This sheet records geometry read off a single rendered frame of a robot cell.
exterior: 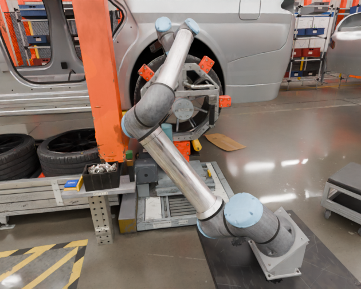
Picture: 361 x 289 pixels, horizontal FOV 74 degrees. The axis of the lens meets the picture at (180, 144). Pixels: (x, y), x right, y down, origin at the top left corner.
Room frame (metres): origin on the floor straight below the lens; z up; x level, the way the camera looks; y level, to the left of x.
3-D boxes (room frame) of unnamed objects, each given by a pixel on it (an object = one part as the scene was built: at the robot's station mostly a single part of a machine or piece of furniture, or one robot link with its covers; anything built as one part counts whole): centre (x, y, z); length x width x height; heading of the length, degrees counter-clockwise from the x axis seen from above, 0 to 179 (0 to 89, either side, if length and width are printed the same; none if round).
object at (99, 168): (1.29, 0.49, 0.51); 0.20 x 0.14 x 0.13; 100
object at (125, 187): (1.29, 0.51, 0.44); 0.43 x 0.17 x 0.03; 96
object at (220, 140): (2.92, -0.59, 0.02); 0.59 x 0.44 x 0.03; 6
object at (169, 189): (1.84, -0.01, 0.13); 0.50 x 0.36 x 0.10; 96
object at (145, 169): (1.81, 0.29, 0.26); 0.42 x 0.18 x 0.35; 6
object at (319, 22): (7.12, -3.54, 0.97); 1.50 x 0.50 x 1.95; 99
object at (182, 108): (1.60, -0.02, 0.85); 0.21 x 0.14 x 0.14; 6
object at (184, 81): (1.56, -0.12, 1.03); 0.19 x 0.18 x 0.11; 6
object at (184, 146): (1.71, -0.01, 0.48); 0.16 x 0.12 x 0.17; 6
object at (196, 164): (1.84, 0.01, 0.32); 0.40 x 0.30 x 0.28; 96
